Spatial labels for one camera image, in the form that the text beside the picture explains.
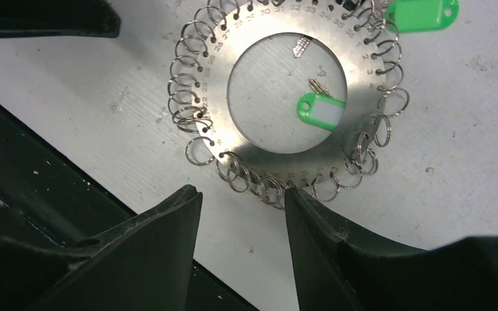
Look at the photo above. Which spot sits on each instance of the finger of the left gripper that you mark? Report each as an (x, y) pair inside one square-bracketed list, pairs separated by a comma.
[(47, 18)]

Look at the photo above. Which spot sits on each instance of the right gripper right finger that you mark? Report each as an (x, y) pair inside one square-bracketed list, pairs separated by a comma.
[(341, 265)]

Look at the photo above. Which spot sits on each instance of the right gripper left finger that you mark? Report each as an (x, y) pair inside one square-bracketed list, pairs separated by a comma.
[(143, 263)]

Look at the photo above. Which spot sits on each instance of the key with green tag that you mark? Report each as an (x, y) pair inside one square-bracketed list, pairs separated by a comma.
[(318, 108)]

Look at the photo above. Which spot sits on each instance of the metal disc with keyrings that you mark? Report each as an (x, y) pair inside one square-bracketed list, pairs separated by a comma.
[(239, 69)]

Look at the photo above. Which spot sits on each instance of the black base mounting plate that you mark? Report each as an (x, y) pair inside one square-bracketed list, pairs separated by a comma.
[(46, 201)]

